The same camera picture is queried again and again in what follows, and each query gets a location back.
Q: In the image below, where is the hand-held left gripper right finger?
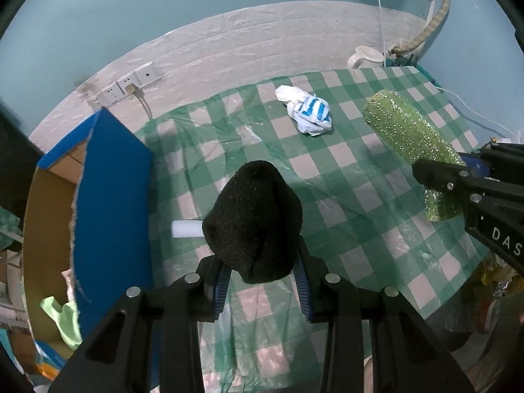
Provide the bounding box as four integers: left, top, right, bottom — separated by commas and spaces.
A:
292, 237, 476, 393

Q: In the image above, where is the wrapped wall pipe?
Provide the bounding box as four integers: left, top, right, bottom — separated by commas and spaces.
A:
391, 0, 454, 56

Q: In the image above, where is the blue cardboard box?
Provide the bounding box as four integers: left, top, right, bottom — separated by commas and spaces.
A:
22, 106, 156, 361

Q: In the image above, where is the glittery green cloth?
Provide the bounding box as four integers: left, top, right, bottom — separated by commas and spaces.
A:
362, 89, 467, 222

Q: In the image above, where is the green white checked tablecloth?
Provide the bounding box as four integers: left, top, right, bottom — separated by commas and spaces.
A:
135, 65, 492, 393

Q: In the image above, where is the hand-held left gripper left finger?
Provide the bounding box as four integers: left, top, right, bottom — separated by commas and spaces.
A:
49, 252, 228, 393

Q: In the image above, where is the white power cable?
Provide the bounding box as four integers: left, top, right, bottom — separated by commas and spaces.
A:
440, 88, 512, 136

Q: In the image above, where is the black knit sock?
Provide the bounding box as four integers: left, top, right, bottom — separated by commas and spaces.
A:
202, 160, 304, 284

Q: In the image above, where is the black jacket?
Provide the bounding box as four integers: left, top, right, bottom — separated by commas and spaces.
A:
0, 102, 42, 217

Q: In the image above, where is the white foam tube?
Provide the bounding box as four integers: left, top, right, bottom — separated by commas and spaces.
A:
172, 220, 205, 239

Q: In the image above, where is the thin white cord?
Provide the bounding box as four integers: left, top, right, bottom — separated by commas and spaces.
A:
373, 0, 389, 56

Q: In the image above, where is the green checked hanging cloth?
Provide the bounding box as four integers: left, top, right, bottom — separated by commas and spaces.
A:
0, 207, 23, 250

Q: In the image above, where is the white blue striped cloth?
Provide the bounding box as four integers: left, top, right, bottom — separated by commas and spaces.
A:
275, 85, 333, 137

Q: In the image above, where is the beige plug with cable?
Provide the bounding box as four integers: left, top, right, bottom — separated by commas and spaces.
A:
125, 84, 153, 119

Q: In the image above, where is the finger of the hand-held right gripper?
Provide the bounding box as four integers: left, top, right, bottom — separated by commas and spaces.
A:
411, 159, 492, 214
458, 142, 524, 181

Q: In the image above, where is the light green cloth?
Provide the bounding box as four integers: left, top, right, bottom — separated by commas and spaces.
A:
40, 296, 83, 350

